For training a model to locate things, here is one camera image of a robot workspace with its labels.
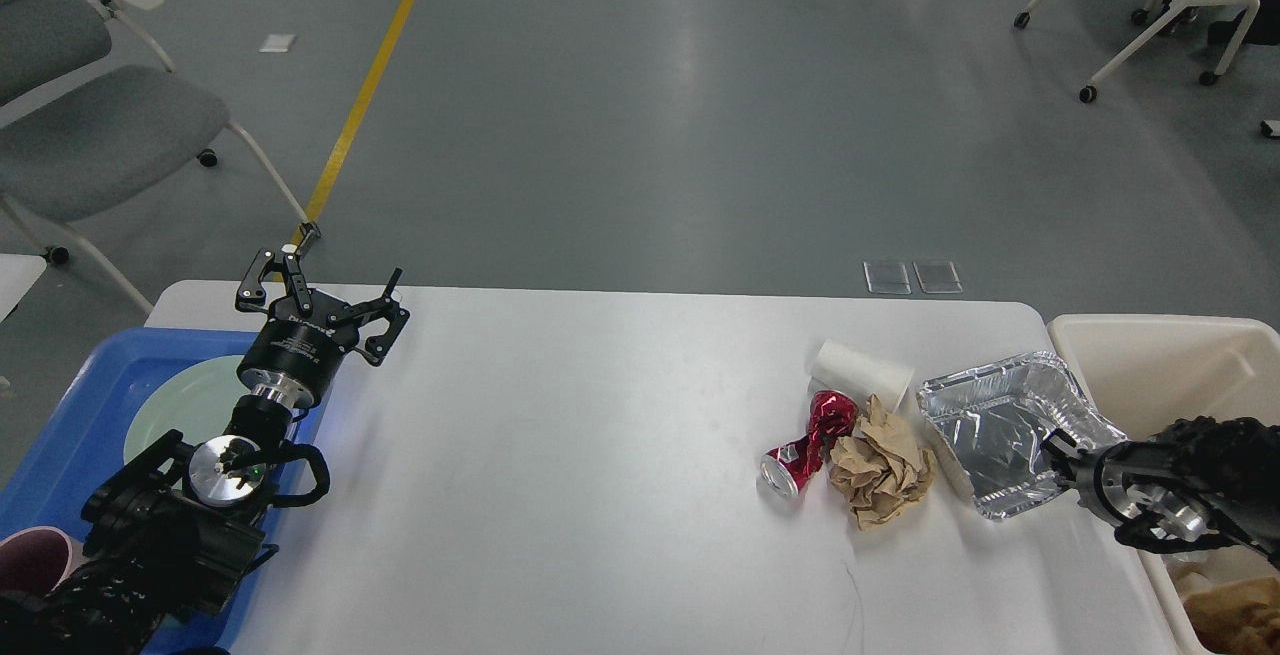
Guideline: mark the grey floor plate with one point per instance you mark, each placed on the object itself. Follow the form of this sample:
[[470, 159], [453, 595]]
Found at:
[[937, 277], [887, 277]]

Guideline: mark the light green plate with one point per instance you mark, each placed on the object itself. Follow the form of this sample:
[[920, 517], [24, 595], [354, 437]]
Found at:
[[197, 401]]

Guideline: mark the crushed red can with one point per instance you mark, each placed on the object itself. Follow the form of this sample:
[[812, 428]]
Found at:
[[787, 469]]

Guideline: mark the brown paper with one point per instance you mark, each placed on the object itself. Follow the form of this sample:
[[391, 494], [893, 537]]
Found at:
[[881, 469]]

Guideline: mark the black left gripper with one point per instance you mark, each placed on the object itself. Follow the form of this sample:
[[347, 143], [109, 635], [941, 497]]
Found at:
[[297, 360]]

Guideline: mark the pink mug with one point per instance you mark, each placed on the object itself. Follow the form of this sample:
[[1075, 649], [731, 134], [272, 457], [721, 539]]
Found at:
[[35, 560]]

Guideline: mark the blue plastic tray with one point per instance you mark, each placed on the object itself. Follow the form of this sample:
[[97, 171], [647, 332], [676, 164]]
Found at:
[[83, 443]]

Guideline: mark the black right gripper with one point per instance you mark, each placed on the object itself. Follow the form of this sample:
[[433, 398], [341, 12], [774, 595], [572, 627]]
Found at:
[[1133, 487]]

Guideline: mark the aluminium foil tray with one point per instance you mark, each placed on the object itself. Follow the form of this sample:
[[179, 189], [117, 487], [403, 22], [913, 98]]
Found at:
[[987, 424]]

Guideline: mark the grey chair left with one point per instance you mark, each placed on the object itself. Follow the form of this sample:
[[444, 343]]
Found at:
[[113, 136]]

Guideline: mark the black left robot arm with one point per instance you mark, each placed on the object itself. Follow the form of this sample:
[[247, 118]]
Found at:
[[177, 529]]

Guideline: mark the beige plastic bin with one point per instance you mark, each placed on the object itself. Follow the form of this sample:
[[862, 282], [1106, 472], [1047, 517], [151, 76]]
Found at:
[[1144, 372]]

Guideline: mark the brown paper bag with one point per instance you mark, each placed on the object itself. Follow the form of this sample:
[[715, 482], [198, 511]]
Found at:
[[1239, 617]]

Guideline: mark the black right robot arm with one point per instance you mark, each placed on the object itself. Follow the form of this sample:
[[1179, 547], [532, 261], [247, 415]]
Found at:
[[1198, 485]]

